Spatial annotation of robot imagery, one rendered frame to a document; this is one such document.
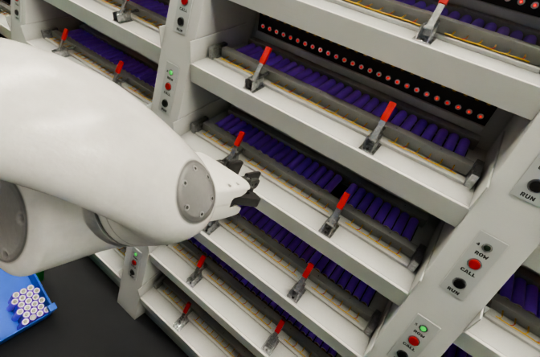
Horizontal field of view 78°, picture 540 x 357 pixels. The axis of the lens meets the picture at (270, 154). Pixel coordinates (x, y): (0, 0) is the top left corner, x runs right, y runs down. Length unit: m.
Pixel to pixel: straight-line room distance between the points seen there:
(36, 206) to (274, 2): 0.52
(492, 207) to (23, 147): 0.56
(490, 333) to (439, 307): 0.09
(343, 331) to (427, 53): 0.57
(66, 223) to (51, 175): 0.07
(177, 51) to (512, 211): 0.69
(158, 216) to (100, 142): 0.06
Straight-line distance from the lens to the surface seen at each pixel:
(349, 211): 0.71
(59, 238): 0.27
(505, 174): 0.58
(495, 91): 0.57
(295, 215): 0.70
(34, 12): 1.38
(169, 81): 0.83
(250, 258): 0.84
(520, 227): 0.61
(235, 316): 0.98
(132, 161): 0.21
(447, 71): 0.57
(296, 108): 0.66
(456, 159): 0.64
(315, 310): 0.81
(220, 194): 0.39
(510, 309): 0.75
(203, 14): 0.77
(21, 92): 0.22
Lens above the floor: 1.07
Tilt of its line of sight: 25 degrees down
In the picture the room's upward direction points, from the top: 20 degrees clockwise
